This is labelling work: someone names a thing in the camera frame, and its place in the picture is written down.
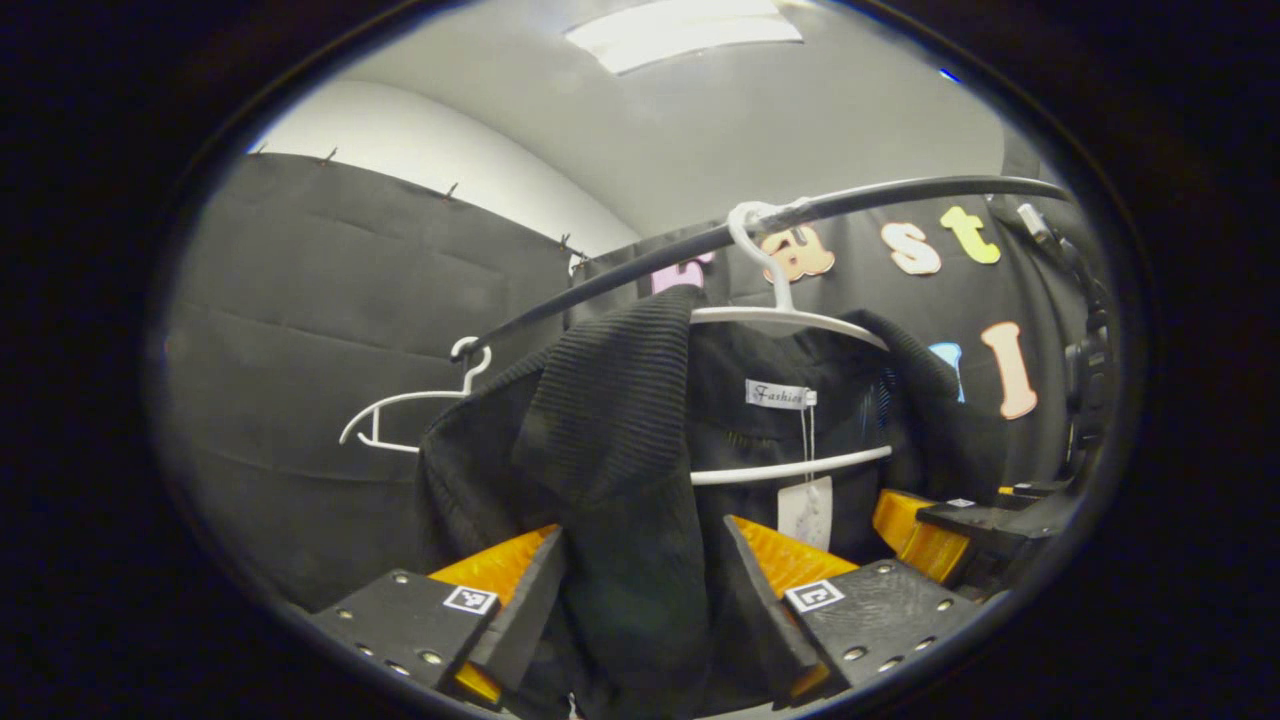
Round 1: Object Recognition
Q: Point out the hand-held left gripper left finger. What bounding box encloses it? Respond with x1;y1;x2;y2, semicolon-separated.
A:
308;525;568;711

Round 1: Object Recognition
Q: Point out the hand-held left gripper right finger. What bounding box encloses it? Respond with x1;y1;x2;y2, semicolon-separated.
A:
720;515;988;706

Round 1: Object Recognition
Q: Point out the black clothes rack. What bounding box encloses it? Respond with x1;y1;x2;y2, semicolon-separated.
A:
478;175;1073;359

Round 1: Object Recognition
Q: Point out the black backdrop cloth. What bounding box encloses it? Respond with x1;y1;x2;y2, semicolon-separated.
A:
160;150;1101;611

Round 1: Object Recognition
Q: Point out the large ceiling light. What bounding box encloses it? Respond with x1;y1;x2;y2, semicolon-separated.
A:
565;0;804;76

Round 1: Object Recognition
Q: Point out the black knit jacket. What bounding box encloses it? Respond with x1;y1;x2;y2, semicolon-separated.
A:
415;285;1006;720

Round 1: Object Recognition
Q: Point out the white clothes hanger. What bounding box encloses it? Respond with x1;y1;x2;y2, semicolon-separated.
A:
338;336;493;454
690;200;894;488

